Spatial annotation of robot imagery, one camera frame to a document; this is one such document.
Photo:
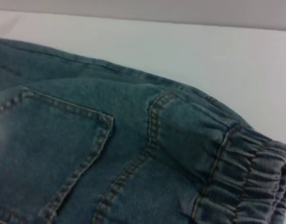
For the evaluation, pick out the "blue denim shorts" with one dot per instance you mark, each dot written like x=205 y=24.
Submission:
x=115 y=149

